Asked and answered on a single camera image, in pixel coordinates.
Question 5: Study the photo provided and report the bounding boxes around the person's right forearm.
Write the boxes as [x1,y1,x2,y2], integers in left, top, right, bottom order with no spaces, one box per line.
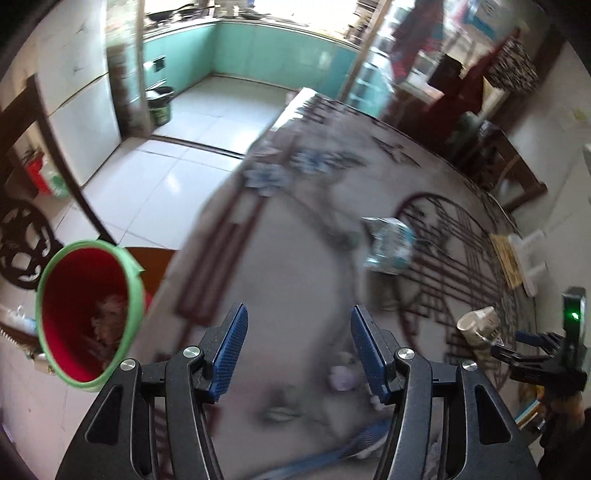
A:
[538,392,591,467]

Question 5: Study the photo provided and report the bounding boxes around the black hanging bag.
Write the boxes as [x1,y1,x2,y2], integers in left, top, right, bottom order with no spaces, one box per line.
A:
[429,53,465,93]

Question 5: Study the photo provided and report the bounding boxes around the red bottle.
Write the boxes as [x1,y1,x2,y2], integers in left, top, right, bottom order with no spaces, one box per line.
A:
[23,154,51,195]

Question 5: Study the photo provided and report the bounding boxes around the white refrigerator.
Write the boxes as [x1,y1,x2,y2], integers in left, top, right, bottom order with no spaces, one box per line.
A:
[28,0,123,185]

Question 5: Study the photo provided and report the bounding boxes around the green waste bin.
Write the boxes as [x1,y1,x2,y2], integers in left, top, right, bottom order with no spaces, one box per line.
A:
[145,86,175,127]

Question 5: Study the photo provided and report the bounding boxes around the blue and white wrapper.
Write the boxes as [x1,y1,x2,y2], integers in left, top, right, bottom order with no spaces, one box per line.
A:
[362,216,416,275]

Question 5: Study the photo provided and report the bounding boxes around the teal kitchen cabinets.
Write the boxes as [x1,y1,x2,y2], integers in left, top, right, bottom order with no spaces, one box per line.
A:
[143,21,365,97]

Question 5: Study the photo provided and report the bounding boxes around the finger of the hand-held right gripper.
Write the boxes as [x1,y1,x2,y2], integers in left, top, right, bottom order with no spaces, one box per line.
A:
[491,344,557,367]
[515,329,563,349]

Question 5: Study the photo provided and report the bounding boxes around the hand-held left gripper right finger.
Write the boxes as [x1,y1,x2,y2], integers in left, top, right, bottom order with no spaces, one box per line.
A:
[349,304,541,480]

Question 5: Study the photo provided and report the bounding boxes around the black gas stove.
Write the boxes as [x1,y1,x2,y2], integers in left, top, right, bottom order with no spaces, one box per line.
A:
[145,2,218,24]

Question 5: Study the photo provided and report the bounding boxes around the white plastic holder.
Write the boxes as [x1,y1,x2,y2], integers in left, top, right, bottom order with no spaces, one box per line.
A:
[508,231,550,296]

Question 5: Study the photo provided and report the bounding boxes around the red bucket with green rim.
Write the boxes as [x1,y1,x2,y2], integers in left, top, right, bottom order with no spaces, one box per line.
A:
[36,239,145,393]

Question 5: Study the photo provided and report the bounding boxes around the white paper cup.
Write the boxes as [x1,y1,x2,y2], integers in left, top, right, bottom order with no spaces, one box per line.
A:
[456,307,502,347]

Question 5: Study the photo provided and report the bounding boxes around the blue striped wrapper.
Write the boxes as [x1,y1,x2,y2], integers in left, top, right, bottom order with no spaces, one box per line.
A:
[272,418,393,478]

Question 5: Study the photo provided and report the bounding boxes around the red striped hanging garment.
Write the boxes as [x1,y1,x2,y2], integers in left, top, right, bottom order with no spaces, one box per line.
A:
[392,0,444,84]

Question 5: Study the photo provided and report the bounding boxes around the black and white patterned bag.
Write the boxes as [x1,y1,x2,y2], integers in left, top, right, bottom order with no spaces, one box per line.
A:
[487,37,541,93]

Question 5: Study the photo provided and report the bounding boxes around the dark carved wooden chair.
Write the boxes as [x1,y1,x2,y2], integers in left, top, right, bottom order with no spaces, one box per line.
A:
[0,76,118,291]

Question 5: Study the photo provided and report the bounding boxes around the yellow woven mat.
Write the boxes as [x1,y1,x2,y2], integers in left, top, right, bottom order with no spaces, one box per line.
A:
[489,233,525,289]

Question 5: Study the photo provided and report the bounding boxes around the crumpled brown paper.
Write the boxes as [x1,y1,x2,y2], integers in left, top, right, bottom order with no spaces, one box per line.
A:
[90,293,129,370]

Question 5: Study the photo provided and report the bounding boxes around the green bottle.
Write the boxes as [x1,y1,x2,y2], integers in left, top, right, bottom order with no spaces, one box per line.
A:
[41,157,70,199]

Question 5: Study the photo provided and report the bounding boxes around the plain wooden chair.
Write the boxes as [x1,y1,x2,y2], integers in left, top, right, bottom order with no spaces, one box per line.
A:
[443,111,548,213]

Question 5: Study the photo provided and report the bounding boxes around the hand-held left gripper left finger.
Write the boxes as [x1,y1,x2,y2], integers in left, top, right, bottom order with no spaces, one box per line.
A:
[55,302,250,480]

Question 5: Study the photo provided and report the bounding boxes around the blue book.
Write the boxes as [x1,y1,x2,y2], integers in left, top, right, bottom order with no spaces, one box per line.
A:
[515,394,549,432]

